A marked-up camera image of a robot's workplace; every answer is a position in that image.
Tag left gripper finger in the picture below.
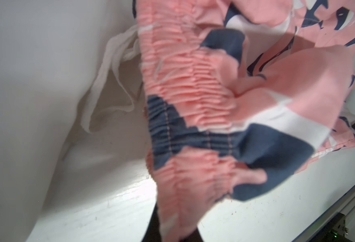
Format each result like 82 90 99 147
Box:
142 203 203 242

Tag pink shark print shorts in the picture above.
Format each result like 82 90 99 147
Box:
134 1 355 242

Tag white cloth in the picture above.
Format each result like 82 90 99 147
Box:
0 1 134 242

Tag aluminium front rail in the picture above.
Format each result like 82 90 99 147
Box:
294 185 355 242

